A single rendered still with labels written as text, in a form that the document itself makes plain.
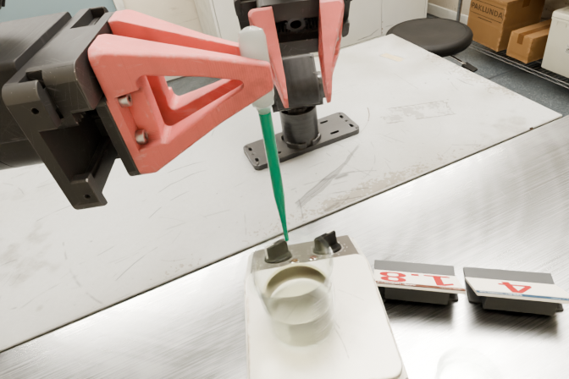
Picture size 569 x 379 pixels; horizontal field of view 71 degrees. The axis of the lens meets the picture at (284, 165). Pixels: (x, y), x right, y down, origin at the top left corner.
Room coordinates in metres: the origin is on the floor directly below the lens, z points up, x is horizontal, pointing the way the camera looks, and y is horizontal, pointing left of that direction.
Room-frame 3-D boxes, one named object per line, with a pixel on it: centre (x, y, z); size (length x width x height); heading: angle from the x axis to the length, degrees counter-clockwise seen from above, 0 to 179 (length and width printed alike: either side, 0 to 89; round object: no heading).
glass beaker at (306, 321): (0.19, 0.01, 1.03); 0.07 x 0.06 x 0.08; 130
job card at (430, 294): (0.26, -0.12, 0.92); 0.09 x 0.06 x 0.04; 72
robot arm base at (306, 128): (0.58, -0.04, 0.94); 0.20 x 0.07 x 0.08; 107
